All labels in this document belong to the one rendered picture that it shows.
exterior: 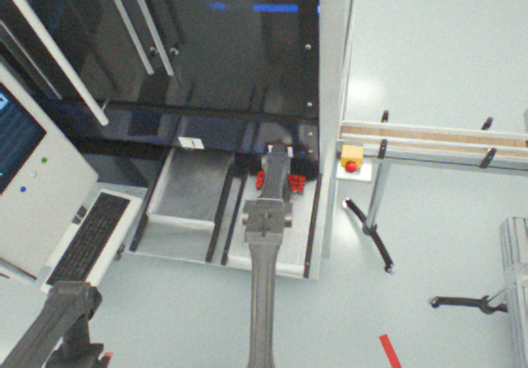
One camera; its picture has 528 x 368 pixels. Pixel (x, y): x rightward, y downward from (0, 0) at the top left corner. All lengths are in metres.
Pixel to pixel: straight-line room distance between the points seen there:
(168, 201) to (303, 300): 1.01
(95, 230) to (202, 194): 0.44
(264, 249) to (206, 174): 0.86
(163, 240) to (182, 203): 0.16
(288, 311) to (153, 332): 0.72
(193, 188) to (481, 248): 1.61
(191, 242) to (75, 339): 0.58
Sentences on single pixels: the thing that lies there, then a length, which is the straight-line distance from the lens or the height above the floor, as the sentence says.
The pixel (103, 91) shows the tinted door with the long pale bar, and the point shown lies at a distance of 1.52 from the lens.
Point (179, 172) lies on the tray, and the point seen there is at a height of 0.88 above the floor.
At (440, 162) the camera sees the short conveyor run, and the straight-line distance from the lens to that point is 1.67.
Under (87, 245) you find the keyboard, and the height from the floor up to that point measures 0.83.
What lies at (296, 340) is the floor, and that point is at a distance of 2.27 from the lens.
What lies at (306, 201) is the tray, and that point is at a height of 0.88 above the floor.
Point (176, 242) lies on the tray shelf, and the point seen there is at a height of 0.88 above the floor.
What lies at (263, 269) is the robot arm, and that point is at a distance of 0.84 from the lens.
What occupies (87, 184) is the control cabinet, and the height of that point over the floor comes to 0.85.
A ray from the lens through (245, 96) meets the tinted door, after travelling 1.30.
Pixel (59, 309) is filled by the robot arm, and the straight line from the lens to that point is 0.98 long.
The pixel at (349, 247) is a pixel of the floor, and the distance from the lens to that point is 2.41.
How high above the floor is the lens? 2.23
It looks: 57 degrees down
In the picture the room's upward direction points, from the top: 12 degrees counter-clockwise
